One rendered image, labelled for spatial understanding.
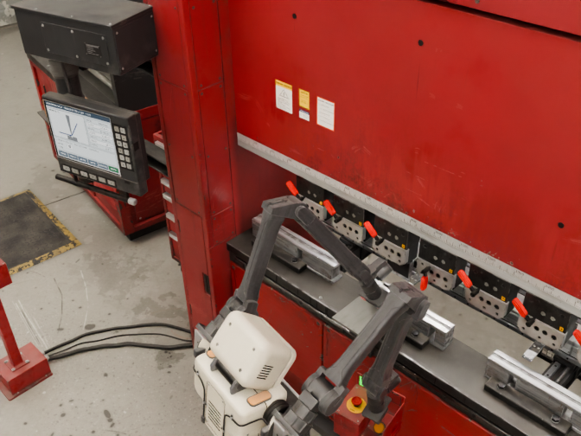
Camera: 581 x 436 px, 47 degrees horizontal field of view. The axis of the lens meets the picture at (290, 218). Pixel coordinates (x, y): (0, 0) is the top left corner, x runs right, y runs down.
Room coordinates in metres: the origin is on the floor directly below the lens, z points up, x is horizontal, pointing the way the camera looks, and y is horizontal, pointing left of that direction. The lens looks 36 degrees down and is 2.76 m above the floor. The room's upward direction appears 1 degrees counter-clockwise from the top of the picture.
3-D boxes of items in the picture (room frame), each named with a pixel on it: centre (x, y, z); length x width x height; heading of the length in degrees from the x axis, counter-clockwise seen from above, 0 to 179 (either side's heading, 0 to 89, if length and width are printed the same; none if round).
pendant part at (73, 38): (2.53, 0.78, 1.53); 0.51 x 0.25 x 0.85; 61
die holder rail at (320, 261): (2.33, -0.02, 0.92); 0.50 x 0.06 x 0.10; 45
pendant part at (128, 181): (2.43, 0.78, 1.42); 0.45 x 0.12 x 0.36; 61
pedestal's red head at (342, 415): (1.56, -0.27, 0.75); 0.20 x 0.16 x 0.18; 54
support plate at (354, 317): (1.84, -0.30, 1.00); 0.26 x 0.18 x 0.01; 135
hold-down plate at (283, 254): (2.33, 0.06, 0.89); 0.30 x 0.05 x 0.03; 45
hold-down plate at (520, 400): (1.47, -0.79, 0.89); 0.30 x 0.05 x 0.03; 45
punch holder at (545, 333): (1.53, -0.81, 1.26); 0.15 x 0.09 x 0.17; 45
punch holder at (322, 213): (2.24, -0.11, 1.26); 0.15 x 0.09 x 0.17; 45
